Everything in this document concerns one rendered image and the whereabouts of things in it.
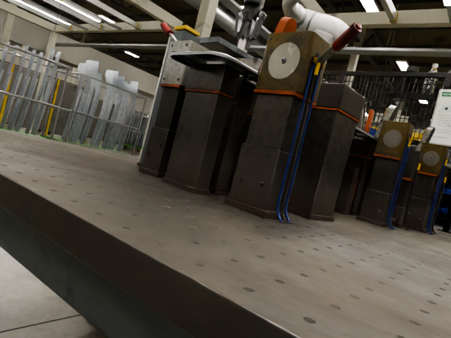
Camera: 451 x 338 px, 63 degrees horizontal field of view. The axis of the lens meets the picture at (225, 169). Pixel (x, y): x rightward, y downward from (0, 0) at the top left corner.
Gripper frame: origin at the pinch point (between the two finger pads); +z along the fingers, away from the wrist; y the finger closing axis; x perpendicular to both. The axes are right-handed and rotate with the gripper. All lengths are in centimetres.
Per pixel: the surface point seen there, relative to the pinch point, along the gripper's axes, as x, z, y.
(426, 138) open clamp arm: -52, 14, -61
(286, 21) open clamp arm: 46, 11, -43
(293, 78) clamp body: 49, 23, -50
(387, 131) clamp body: -17, 19, -54
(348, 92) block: 25, 19, -52
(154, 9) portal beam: -390, -219, 529
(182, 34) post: 30.5, 7.4, 1.1
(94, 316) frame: 85, 61, -52
